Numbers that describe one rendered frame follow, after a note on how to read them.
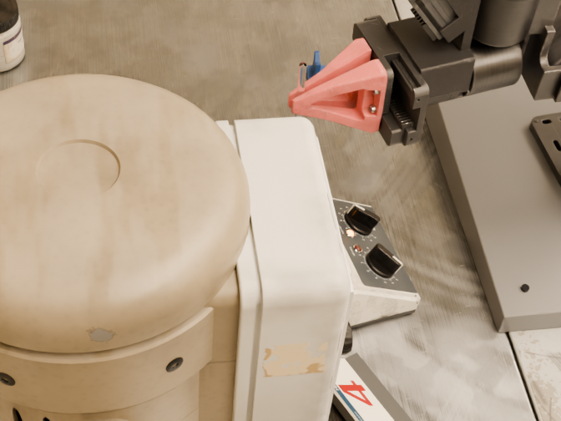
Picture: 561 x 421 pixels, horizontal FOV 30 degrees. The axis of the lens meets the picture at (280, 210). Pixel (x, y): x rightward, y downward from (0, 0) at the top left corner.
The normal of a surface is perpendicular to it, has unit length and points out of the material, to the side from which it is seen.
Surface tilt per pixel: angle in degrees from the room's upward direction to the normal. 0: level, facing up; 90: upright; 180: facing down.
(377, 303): 90
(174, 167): 3
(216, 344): 90
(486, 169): 4
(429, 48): 2
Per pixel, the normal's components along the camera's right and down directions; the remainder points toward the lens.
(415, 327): 0.07, -0.66
